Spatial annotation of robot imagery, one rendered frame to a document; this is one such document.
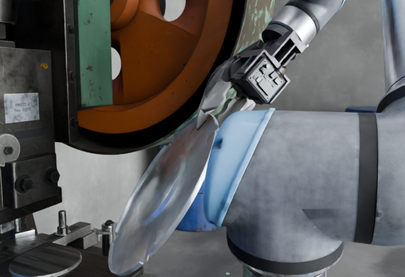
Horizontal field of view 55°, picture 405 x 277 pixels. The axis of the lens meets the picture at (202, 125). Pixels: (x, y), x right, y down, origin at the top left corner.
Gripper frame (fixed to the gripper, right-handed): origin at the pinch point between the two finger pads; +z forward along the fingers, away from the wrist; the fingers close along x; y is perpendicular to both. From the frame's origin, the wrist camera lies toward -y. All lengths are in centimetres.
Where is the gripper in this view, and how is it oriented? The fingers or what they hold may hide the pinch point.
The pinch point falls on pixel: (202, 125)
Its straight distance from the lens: 64.5
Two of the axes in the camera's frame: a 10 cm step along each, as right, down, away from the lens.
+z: -6.5, 7.4, -1.9
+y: 4.0, 1.1, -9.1
